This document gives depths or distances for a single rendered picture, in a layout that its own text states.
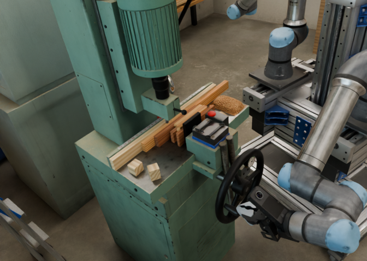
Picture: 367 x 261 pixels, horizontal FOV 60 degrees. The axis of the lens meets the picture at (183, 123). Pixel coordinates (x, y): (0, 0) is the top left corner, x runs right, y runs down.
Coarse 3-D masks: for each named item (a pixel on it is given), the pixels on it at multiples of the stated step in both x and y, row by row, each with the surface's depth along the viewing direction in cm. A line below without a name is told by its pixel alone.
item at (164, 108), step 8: (152, 88) 122; (144, 96) 119; (152, 96) 118; (176, 96) 116; (144, 104) 121; (152, 104) 118; (160, 104) 114; (168, 104) 113; (176, 104) 116; (152, 112) 121; (160, 112) 117; (168, 112) 114; (176, 112) 118; (168, 120) 116
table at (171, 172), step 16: (224, 112) 134; (240, 112) 133; (176, 144) 121; (144, 160) 116; (160, 160) 115; (176, 160) 114; (192, 160) 116; (128, 176) 110; (144, 176) 109; (176, 176) 112; (208, 176) 114; (144, 192) 105; (160, 192) 107
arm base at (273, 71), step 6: (270, 60) 164; (288, 60) 162; (270, 66) 165; (276, 66) 163; (282, 66) 162; (288, 66) 163; (264, 72) 170; (270, 72) 166; (276, 72) 164; (282, 72) 163; (288, 72) 164; (270, 78) 167; (276, 78) 165; (282, 78) 165; (288, 78) 166
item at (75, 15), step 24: (72, 0) 103; (72, 24) 111; (96, 24) 106; (72, 48) 121; (96, 48) 109; (96, 72) 118; (96, 96) 128; (96, 120) 142; (120, 120) 130; (144, 120) 141; (120, 144) 138
